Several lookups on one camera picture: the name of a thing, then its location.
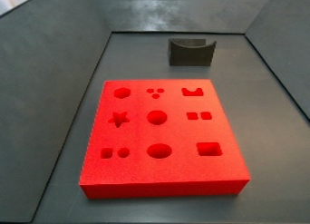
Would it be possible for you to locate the red shape-sorting board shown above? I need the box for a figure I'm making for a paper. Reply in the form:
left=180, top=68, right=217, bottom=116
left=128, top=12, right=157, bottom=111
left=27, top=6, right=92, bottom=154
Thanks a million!
left=78, top=79, right=251, bottom=199

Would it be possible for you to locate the black regrasp fixture stand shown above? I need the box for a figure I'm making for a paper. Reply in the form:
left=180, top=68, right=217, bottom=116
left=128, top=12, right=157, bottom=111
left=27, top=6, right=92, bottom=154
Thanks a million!
left=168, top=38, right=216, bottom=66

